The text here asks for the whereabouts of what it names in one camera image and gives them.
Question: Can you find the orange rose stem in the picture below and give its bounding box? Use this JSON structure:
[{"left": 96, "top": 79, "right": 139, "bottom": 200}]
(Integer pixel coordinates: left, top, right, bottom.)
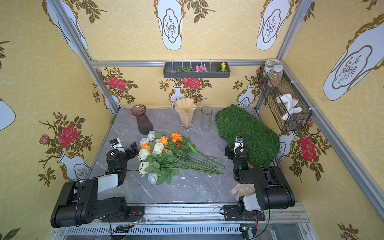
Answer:
[
  {"left": 140, "top": 143, "right": 223, "bottom": 176},
  {"left": 158, "top": 136, "right": 223, "bottom": 175}
]

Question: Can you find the yellow orange tulip stem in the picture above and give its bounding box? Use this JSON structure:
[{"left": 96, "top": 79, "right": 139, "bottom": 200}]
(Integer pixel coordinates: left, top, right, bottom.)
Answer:
[{"left": 163, "top": 135, "right": 226, "bottom": 170}]

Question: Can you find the orange marigold flower stem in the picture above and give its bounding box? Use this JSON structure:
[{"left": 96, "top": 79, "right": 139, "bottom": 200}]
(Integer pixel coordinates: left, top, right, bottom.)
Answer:
[{"left": 167, "top": 133, "right": 226, "bottom": 171}]

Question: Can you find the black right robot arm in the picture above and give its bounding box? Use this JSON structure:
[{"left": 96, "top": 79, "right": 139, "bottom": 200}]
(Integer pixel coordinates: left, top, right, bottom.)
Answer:
[{"left": 222, "top": 145, "right": 296, "bottom": 222}]

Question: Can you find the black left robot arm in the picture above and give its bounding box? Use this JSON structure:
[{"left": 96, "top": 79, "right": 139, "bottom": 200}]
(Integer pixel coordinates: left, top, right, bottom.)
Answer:
[{"left": 51, "top": 140, "right": 145, "bottom": 228}]

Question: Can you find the white rose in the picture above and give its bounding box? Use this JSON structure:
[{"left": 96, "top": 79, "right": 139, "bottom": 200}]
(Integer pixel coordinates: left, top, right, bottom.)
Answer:
[
  {"left": 140, "top": 138, "right": 150, "bottom": 146},
  {"left": 147, "top": 131, "right": 156, "bottom": 142},
  {"left": 148, "top": 173, "right": 158, "bottom": 185}
]

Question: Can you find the white rose top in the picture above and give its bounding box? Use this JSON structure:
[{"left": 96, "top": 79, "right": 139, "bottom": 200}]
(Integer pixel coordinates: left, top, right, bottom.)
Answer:
[{"left": 147, "top": 131, "right": 156, "bottom": 142}]

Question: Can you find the dark purple glass vase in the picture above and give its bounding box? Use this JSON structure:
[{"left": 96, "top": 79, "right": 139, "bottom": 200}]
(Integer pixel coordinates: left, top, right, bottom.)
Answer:
[{"left": 131, "top": 105, "right": 154, "bottom": 135}]

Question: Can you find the cream rose upper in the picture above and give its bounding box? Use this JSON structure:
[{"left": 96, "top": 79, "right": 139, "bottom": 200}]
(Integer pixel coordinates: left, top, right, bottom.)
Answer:
[{"left": 152, "top": 143, "right": 165, "bottom": 155}]

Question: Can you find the green artificial grass mat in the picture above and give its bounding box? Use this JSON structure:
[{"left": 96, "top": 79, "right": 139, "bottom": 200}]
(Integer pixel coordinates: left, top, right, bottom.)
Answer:
[{"left": 215, "top": 105, "right": 280, "bottom": 168}]

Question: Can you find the beige work glove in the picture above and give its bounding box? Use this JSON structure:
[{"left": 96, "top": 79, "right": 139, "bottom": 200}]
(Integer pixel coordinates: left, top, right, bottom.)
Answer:
[{"left": 231, "top": 184, "right": 255, "bottom": 201}]

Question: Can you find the white rose bottom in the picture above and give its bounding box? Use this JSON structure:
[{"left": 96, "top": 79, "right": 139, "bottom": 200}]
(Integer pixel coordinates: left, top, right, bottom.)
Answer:
[{"left": 148, "top": 173, "right": 158, "bottom": 185}]

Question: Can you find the clear glass vase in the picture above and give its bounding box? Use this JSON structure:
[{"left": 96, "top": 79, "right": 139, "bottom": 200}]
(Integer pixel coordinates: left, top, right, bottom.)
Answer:
[{"left": 200, "top": 106, "right": 213, "bottom": 133}]

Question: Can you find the cream ruffled vase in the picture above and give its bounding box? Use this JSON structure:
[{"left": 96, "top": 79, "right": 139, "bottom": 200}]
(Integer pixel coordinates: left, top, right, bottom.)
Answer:
[{"left": 175, "top": 98, "right": 197, "bottom": 131}]

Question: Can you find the white cloth figure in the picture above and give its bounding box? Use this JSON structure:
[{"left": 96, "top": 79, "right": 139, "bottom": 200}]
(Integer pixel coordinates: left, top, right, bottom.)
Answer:
[{"left": 276, "top": 94, "right": 303, "bottom": 121}]

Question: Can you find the jar with white lid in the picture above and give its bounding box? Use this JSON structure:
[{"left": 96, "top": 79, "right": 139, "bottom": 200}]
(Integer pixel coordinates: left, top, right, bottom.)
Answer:
[{"left": 268, "top": 65, "right": 284, "bottom": 88}]

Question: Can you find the yellow flower in planter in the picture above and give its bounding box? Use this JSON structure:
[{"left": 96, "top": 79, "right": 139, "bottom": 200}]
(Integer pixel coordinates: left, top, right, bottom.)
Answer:
[{"left": 220, "top": 62, "right": 226, "bottom": 72}]

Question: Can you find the glass jar with floral lid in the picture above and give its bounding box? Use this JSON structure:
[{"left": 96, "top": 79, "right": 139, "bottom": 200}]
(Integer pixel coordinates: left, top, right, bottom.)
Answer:
[{"left": 264, "top": 59, "right": 281, "bottom": 78}]

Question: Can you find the pink flower in planter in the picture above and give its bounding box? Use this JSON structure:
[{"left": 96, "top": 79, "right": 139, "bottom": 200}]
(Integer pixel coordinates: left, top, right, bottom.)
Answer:
[{"left": 196, "top": 65, "right": 208, "bottom": 73}]

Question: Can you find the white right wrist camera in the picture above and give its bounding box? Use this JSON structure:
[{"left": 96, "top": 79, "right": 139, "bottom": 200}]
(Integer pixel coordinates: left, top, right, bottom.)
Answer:
[{"left": 234, "top": 137, "right": 244, "bottom": 152}]

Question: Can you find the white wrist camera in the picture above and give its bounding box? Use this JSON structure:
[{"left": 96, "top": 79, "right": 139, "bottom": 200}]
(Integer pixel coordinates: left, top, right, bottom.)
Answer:
[
  {"left": 110, "top": 138, "right": 125, "bottom": 152},
  {"left": 234, "top": 137, "right": 244, "bottom": 152}
]

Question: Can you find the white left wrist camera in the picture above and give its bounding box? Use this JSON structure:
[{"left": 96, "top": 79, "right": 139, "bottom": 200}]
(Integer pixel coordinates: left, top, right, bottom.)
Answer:
[{"left": 110, "top": 138, "right": 125, "bottom": 152}]

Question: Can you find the black wire wall basket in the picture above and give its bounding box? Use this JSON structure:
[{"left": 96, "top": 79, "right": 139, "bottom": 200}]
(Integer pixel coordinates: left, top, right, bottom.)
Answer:
[{"left": 258, "top": 67, "right": 312, "bottom": 132}]

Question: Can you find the grey wall planter shelf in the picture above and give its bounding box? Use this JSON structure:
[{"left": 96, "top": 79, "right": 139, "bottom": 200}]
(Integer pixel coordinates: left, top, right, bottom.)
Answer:
[{"left": 163, "top": 61, "right": 231, "bottom": 79}]

